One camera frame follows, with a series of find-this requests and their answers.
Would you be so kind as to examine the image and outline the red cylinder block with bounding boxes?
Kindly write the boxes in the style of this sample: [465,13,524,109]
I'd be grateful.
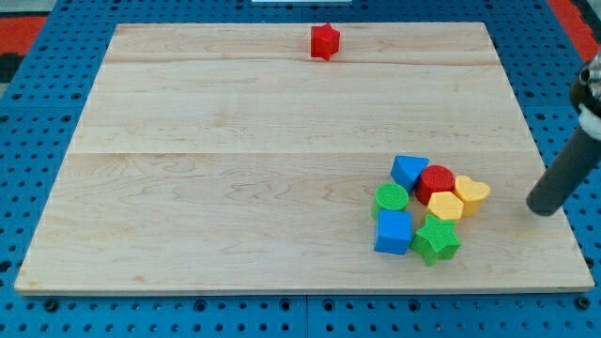
[414,165,455,205]

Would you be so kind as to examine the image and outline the blue triangle block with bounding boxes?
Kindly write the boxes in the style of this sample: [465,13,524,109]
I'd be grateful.
[391,155,429,192]

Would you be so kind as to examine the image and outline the wooden board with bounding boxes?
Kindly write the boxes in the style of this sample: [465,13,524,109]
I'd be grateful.
[15,23,593,296]

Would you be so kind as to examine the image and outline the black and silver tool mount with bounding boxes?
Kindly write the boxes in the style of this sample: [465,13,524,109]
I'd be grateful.
[569,52,600,136]

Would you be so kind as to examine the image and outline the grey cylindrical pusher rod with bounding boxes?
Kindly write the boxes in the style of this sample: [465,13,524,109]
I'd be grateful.
[526,122,600,216]

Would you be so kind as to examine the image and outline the green cylinder block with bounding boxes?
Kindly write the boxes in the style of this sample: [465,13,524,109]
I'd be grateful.
[371,182,409,220]

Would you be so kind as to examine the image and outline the yellow hexagon block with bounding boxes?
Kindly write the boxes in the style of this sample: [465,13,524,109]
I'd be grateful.
[426,192,464,221]

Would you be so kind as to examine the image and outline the red star block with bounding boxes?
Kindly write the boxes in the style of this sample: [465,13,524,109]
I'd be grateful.
[310,23,341,61]

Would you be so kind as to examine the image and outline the blue cube block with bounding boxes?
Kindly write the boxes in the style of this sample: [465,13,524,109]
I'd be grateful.
[374,209,413,255]

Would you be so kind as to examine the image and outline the yellow heart block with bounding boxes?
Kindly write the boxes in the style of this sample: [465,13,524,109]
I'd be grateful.
[454,176,491,217]

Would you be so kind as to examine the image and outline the green star block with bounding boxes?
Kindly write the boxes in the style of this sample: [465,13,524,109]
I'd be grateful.
[409,214,461,266]

